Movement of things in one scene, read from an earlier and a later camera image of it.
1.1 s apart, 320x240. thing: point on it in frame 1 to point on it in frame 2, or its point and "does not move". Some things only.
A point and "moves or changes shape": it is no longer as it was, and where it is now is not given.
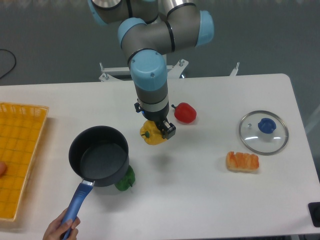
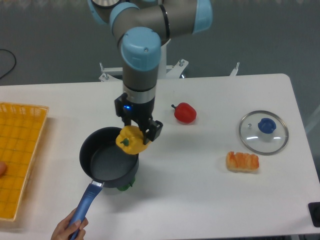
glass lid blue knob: x=263 y=132 does not move
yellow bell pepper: x=151 y=134 moves or changes shape
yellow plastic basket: x=21 y=128 does not move
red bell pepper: x=185 y=113 does not move
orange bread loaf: x=241 y=161 does not move
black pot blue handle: x=98 y=155 moves or changes shape
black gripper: x=159 y=119 to x=140 y=112
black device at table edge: x=314 y=208 does not move
